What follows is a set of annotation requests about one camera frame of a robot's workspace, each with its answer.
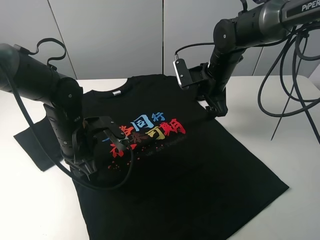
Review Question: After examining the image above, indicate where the black left camera cable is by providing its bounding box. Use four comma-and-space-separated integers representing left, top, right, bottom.
0, 37, 135, 191

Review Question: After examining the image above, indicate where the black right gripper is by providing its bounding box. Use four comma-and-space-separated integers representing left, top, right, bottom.
189, 63, 228, 118

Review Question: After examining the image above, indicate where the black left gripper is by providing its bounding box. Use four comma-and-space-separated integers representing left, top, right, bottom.
63, 119, 99, 182

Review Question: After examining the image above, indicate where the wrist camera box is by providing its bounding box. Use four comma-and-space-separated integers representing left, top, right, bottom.
173, 58, 193, 90
84, 116, 126, 143

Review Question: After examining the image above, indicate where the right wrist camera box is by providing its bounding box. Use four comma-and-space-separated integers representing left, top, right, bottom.
173, 58, 193, 90

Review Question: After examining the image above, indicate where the black printed t-shirt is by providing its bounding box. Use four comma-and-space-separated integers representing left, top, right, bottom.
13, 74, 291, 240

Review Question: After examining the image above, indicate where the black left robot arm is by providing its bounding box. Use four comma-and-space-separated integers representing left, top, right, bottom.
0, 43, 106, 181

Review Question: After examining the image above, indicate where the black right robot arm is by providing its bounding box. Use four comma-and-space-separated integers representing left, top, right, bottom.
190, 0, 320, 118

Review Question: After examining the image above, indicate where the black right camera cable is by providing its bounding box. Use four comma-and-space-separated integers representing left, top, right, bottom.
174, 42, 216, 61

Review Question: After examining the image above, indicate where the black camera cable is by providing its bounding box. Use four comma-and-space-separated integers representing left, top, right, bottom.
0, 37, 135, 191
174, 42, 216, 61

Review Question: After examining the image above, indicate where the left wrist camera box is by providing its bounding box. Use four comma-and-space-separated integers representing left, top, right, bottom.
84, 116, 126, 143

